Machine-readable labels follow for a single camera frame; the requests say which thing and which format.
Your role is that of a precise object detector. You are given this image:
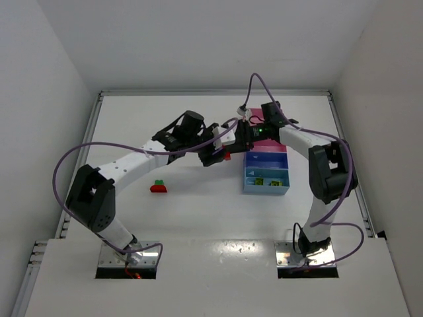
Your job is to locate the yellow-green lego brick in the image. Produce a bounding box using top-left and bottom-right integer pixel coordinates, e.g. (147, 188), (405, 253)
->
(254, 178), (264, 186)
(270, 180), (283, 187)

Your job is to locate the red rounded lego brick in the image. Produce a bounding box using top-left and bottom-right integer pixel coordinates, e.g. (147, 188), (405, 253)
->
(150, 184), (167, 193)

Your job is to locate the purple rounded lego brick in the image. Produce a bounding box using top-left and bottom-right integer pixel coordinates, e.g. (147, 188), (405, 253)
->
(211, 149), (223, 156)

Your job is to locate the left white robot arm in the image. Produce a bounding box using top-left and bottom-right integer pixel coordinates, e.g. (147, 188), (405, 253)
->
(65, 110), (226, 254)

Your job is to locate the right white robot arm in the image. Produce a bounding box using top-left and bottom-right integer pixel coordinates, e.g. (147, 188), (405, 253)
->
(223, 102), (358, 256)

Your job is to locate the pink blue sorting tray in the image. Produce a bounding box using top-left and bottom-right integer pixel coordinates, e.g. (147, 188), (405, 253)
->
(243, 107), (291, 195)

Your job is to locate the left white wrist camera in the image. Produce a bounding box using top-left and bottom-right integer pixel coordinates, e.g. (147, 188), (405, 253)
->
(212, 126), (236, 150)

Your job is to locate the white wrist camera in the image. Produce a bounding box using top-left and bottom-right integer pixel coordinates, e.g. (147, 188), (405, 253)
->
(237, 104), (252, 121)
(212, 126), (236, 150)

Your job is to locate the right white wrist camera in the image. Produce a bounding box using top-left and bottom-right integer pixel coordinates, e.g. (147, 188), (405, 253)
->
(237, 104), (252, 121)

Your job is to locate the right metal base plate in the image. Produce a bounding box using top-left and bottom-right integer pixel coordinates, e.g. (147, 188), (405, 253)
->
(274, 241), (335, 268)

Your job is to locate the metal base plate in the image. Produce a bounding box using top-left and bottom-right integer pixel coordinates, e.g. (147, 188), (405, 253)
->
(98, 241), (161, 269)
(274, 241), (335, 268)

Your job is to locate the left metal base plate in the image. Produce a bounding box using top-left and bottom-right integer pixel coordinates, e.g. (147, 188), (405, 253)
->
(98, 241), (161, 269)

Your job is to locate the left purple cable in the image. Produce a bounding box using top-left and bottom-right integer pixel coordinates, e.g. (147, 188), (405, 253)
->
(53, 125), (239, 262)

